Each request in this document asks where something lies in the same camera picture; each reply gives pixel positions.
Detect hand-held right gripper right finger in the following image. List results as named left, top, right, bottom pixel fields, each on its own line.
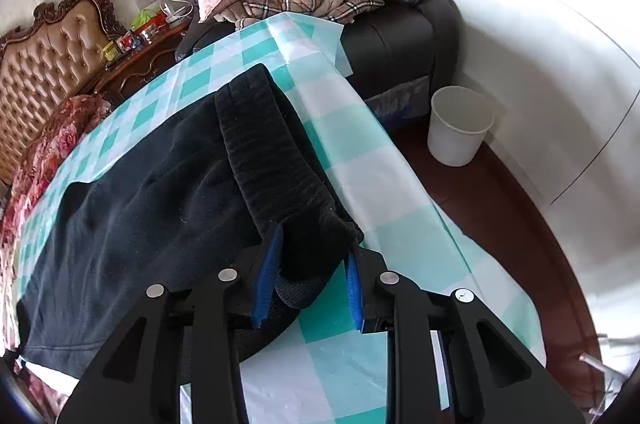
left=344, top=246, right=586, bottom=424

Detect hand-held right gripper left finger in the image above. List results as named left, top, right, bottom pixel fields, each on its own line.
left=56, top=223, right=286, bottom=424

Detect black pants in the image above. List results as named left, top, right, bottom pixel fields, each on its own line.
left=16, top=62, right=365, bottom=377

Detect teal white checkered tablecloth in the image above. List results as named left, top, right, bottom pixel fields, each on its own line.
left=0, top=11, right=548, bottom=424

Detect white waste bin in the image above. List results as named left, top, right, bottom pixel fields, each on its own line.
left=426, top=86, right=496, bottom=167

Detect black leather sofa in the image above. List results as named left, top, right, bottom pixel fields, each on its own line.
left=175, top=0, right=461, bottom=107

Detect carved wooden nightstand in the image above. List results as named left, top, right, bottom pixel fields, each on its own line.
left=82, top=16, right=193, bottom=109

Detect red floral bedspread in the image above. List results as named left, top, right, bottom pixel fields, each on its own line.
left=0, top=94, right=113, bottom=424

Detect clear plastic rack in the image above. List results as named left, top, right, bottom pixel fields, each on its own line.
left=579, top=333, right=628, bottom=412

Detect tufted leather wooden headboard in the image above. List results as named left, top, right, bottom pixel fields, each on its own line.
left=0, top=0, right=126, bottom=189

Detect white wardrobe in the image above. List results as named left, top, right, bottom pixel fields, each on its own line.
left=425, top=0, right=640, bottom=207

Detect white charger with cable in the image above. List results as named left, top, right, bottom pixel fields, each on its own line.
left=159, top=0, right=194, bottom=25

